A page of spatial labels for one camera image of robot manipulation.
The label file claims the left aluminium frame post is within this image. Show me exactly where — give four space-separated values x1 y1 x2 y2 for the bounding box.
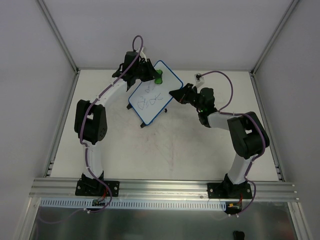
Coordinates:
35 0 79 74

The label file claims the small black object bottom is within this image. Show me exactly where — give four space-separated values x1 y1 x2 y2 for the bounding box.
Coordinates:
233 231 245 240

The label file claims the blue-framed whiteboard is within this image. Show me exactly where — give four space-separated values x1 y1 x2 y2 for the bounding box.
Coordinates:
128 60 184 126

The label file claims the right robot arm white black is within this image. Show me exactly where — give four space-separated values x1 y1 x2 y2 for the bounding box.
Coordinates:
169 83 270 198

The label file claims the circuit board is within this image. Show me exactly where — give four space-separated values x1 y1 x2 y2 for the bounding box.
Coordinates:
91 198 107 207
226 202 243 212

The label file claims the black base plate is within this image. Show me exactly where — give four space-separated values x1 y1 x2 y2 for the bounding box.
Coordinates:
75 178 120 197
206 182 253 200

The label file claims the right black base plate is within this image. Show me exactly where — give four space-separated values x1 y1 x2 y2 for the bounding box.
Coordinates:
206 182 253 200

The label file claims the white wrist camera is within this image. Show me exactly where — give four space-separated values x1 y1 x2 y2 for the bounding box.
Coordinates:
194 73 205 89
139 48 147 60

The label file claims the white slotted cable duct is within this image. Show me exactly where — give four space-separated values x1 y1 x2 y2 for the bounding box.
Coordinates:
39 197 227 212

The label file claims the purple cable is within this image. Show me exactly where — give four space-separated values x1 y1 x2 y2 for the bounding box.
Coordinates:
199 70 266 217
37 35 145 223

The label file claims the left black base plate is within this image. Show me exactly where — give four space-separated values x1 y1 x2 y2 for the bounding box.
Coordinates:
75 178 120 197

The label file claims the aluminium frame post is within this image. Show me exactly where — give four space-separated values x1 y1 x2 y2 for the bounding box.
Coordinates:
250 0 301 75
35 0 79 74

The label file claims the black whiteboard foot left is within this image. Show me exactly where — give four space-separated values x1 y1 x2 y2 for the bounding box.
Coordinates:
126 103 132 110

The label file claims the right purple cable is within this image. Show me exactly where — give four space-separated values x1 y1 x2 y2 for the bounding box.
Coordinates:
199 70 266 217

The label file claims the aluminium front rail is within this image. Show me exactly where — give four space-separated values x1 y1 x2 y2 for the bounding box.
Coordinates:
28 177 300 202

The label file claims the green bone-shaped eraser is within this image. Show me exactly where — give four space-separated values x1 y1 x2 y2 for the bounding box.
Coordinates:
154 69 163 85

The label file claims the right aluminium frame post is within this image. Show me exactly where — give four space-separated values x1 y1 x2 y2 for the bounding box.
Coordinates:
250 0 301 75

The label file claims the left circuit board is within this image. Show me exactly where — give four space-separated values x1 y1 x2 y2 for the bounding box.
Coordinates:
91 198 107 207

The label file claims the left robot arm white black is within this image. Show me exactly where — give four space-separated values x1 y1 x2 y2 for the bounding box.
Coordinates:
74 48 163 196

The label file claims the right circuit board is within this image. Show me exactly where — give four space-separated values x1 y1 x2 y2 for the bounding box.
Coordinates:
226 202 243 212

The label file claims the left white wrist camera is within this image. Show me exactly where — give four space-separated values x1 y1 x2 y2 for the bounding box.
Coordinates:
139 48 147 60

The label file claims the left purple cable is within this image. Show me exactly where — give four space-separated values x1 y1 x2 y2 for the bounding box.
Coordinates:
37 35 145 223

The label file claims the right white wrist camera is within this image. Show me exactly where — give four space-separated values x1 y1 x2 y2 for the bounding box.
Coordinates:
194 73 205 89

